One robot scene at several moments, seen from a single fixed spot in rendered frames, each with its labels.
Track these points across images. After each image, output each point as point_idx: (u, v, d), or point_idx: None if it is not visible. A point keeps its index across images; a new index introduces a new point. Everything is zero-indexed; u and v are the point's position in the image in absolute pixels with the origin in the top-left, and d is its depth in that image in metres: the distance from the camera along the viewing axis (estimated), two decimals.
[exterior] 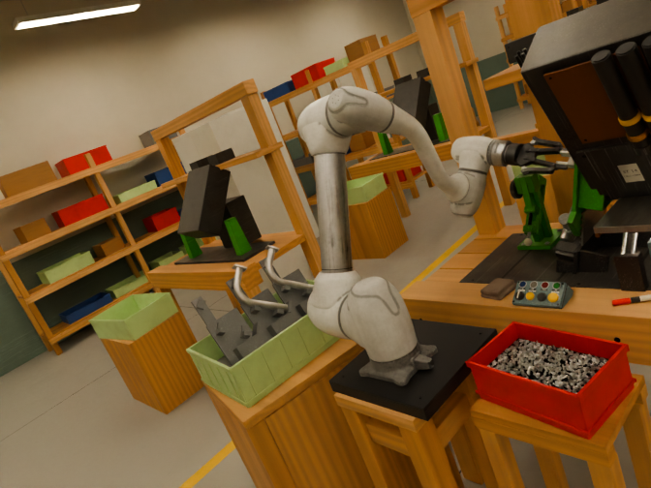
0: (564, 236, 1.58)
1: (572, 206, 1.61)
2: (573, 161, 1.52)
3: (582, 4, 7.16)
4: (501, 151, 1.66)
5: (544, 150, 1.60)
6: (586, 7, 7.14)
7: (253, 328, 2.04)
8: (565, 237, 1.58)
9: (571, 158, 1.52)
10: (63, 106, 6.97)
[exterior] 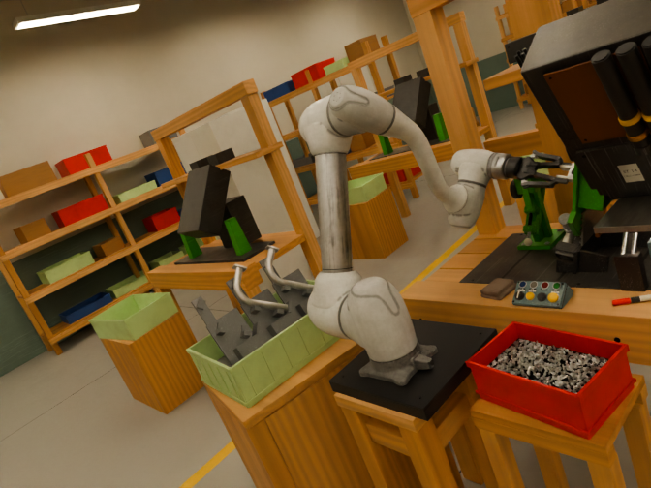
0: None
1: None
2: (572, 175, 1.52)
3: (582, 4, 7.16)
4: (501, 165, 1.66)
5: (544, 164, 1.60)
6: (586, 7, 7.14)
7: (253, 328, 2.04)
8: None
9: (571, 172, 1.52)
10: (63, 106, 6.97)
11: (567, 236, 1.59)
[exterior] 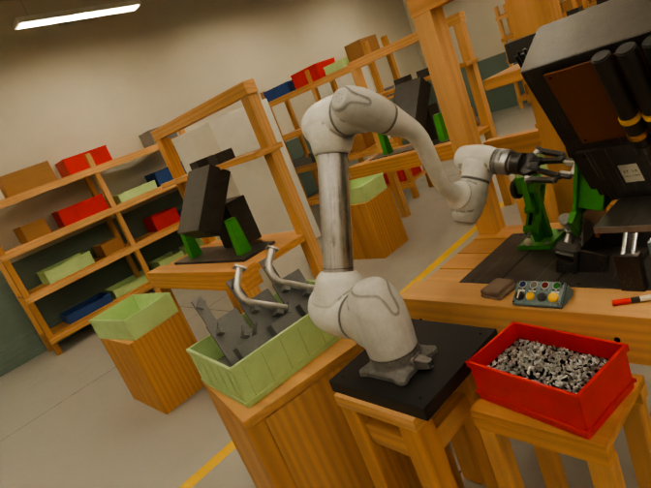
0: None
1: None
2: (574, 170, 1.52)
3: (582, 4, 7.16)
4: (504, 160, 1.66)
5: (547, 160, 1.60)
6: (586, 7, 7.14)
7: (253, 328, 2.04)
8: None
9: (573, 167, 1.52)
10: (63, 106, 6.97)
11: None
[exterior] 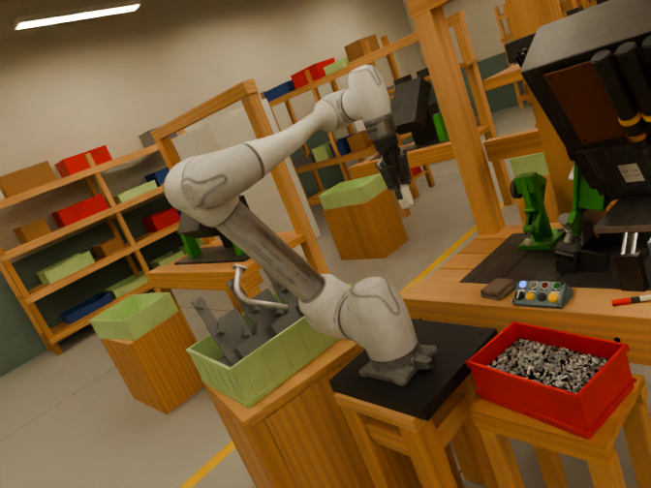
0: None
1: None
2: (573, 175, 1.51)
3: (582, 4, 7.16)
4: None
5: (390, 174, 1.53)
6: (586, 7, 7.14)
7: (253, 328, 2.04)
8: None
9: (573, 172, 1.52)
10: (63, 106, 6.97)
11: (568, 236, 1.59)
